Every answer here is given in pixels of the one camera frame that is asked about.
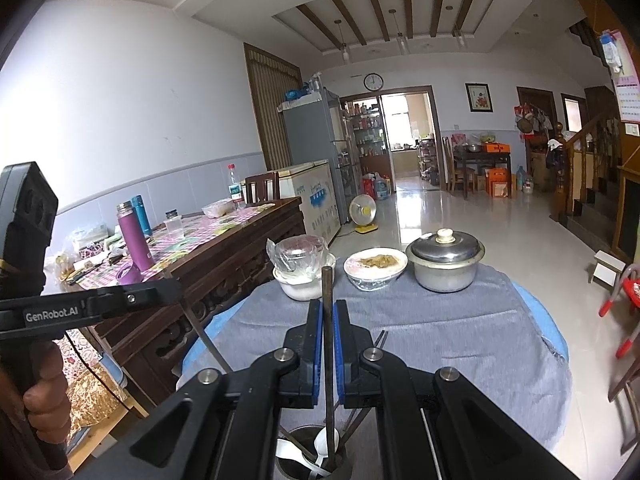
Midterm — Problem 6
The purple thermos cup lid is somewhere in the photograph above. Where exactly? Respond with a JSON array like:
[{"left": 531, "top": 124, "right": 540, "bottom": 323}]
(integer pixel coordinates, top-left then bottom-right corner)
[{"left": 115, "top": 262, "right": 143, "bottom": 285}]

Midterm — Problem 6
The red-capped water bottle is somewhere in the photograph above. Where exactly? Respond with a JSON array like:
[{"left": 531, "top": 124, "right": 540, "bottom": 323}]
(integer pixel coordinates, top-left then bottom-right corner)
[{"left": 227, "top": 163, "right": 245, "bottom": 211}]

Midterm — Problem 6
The dark wooden dining table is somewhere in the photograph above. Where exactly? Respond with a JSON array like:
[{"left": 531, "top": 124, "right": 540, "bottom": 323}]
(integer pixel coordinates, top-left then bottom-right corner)
[{"left": 451, "top": 149, "right": 514, "bottom": 199}]

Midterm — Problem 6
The white chest freezer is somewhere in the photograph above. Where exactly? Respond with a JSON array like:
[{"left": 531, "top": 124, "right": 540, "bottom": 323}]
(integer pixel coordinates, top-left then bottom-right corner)
[{"left": 277, "top": 159, "right": 342, "bottom": 244}]

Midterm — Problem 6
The metal pot lid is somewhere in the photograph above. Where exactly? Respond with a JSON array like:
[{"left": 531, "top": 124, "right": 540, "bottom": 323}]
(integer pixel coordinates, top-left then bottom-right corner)
[{"left": 405, "top": 228, "right": 486, "bottom": 265}]

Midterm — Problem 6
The dark chopstick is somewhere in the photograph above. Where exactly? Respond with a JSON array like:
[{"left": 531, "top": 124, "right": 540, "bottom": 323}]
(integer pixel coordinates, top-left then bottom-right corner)
[
  {"left": 178, "top": 302, "right": 234, "bottom": 376},
  {"left": 321, "top": 266, "right": 337, "bottom": 462}
]

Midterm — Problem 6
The grey tablecloth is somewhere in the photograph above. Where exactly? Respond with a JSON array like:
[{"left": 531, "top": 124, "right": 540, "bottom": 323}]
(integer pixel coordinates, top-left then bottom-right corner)
[{"left": 182, "top": 259, "right": 574, "bottom": 480}]

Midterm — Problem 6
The wooden stair railing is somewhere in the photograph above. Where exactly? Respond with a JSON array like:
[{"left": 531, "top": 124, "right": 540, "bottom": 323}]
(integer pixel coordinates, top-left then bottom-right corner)
[{"left": 549, "top": 114, "right": 627, "bottom": 222}]

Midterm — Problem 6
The floral patterned cloth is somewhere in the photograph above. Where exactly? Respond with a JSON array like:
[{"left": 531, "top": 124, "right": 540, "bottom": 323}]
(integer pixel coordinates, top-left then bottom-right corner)
[{"left": 54, "top": 329, "right": 129, "bottom": 444}]

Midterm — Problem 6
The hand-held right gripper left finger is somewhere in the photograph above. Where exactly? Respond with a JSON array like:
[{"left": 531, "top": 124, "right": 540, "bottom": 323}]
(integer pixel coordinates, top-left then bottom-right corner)
[{"left": 75, "top": 299, "right": 324, "bottom": 480}]

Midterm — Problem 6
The metal pot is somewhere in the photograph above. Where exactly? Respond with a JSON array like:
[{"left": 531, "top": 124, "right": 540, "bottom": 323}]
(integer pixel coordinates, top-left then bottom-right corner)
[{"left": 407, "top": 250, "right": 484, "bottom": 294}]

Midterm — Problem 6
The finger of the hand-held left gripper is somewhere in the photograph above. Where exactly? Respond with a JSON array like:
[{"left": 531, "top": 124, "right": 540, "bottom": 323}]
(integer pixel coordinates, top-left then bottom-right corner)
[{"left": 102, "top": 275, "right": 183, "bottom": 318}]

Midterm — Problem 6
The grey refrigerator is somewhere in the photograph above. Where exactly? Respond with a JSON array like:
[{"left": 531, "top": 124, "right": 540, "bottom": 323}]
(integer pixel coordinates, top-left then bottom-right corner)
[{"left": 278, "top": 87, "right": 362, "bottom": 227}]

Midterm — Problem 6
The red child chair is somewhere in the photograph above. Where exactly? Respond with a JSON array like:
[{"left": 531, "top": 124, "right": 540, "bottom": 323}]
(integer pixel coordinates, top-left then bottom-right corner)
[{"left": 597, "top": 264, "right": 640, "bottom": 359}]

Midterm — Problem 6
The white bowl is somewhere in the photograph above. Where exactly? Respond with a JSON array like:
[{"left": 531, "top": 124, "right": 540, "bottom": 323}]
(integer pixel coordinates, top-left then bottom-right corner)
[{"left": 272, "top": 255, "right": 337, "bottom": 302}]

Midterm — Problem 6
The carved wooden sideboard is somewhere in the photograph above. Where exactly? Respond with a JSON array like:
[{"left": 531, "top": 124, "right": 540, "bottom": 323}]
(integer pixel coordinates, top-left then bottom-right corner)
[{"left": 45, "top": 197, "right": 306, "bottom": 407}]

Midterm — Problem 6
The small electric fan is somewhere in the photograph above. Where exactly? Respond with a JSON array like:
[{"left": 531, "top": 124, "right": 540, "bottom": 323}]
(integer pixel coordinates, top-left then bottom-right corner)
[{"left": 348, "top": 193, "right": 380, "bottom": 235}]

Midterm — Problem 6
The blue table cover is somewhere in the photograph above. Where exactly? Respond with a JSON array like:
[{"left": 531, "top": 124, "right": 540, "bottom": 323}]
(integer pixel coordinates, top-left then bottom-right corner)
[{"left": 181, "top": 281, "right": 571, "bottom": 377}]

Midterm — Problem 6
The plastic-wrapped plate of food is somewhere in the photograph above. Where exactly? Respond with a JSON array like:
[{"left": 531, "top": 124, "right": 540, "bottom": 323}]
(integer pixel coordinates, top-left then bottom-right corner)
[{"left": 343, "top": 247, "right": 409, "bottom": 291}]

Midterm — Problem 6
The checkered pink mat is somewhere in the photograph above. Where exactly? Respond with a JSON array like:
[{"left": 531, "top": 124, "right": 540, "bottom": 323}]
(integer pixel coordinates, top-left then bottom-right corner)
[{"left": 49, "top": 204, "right": 279, "bottom": 289}]

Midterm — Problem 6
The wall calendar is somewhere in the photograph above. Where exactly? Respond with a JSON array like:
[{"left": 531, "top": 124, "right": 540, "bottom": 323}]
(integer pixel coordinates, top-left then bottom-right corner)
[{"left": 599, "top": 29, "right": 640, "bottom": 124}]

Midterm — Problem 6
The clear food container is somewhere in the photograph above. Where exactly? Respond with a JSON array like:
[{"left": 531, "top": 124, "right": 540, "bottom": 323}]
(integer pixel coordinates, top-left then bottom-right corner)
[{"left": 201, "top": 198, "right": 235, "bottom": 219}]

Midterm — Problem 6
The glass shelf cabinet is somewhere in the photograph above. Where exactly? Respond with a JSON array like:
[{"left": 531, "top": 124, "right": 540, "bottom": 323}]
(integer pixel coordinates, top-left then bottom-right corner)
[{"left": 342, "top": 99, "right": 389, "bottom": 172}]

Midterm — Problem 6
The purple thermos bottle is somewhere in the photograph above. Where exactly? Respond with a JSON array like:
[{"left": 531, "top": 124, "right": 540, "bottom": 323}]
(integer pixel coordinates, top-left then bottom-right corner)
[{"left": 116, "top": 201, "right": 153, "bottom": 271}]

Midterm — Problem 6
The orange cardboard box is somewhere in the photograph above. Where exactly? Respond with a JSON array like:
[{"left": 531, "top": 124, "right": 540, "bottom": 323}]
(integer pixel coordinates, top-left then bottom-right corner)
[{"left": 485, "top": 168, "right": 511, "bottom": 199}]

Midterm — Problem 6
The plastic-wrapped glass bowl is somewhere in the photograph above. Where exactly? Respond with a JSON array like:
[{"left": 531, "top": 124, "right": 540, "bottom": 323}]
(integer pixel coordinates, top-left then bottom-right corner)
[{"left": 266, "top": 234, "right": 331, "bottom": 282}]

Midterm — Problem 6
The white step stool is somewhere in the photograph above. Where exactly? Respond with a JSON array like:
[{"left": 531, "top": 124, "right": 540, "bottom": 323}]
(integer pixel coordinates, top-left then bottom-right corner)
[{"left": 588, "top": 249, "right": 627, "bottom": 290}]

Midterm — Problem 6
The white plastic spoon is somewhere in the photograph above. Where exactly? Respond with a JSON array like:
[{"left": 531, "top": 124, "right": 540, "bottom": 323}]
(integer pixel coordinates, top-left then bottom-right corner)
[
  {"left": 275, "top": 439, "right": 322, "bottom": 480},
  {"left": 314, "top": 429, "right": 341, "bottom": 463}
]

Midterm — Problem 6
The metal utensil holder cup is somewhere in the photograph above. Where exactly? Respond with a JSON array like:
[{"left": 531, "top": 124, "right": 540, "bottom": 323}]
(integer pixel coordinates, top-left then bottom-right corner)
[{"left": 274, "top": 424, "right": 354, "bottom": 480}]

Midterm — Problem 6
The wooden chair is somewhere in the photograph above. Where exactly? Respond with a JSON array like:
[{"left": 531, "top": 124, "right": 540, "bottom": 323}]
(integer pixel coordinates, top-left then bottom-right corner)
[{"left": 243, "top": 171, "right": 280, "bottom": 206}]

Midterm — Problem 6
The framed wall picture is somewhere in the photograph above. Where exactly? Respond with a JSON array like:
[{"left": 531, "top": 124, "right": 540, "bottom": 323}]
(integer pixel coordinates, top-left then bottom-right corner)
[{"left": 465, "top": 82, "right": 495, "bottom": 114}]

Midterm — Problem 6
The person's left hand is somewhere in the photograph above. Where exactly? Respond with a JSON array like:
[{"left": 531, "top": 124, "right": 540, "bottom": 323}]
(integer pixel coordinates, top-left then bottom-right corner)
[{"left": 22, "top": 341, "right": 72, "bottom": 444}]

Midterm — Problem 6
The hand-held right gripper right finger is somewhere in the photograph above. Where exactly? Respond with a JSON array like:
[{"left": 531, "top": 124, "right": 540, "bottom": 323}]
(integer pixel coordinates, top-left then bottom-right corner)
[{"left": 333, "top": 299, "right": 585, "bottom": 480}]

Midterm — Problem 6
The blue thermos bottle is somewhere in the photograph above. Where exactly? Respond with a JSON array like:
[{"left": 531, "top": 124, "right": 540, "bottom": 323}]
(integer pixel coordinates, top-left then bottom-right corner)
[{"left": 130, "top": 194, "right": 153, "bottom": 237}]

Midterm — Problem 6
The brown wooden door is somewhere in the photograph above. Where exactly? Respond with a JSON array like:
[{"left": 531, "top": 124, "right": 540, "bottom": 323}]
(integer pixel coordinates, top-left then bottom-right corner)
[{"left": 243, "top": 42, "right": 304, "bottom": 174}]

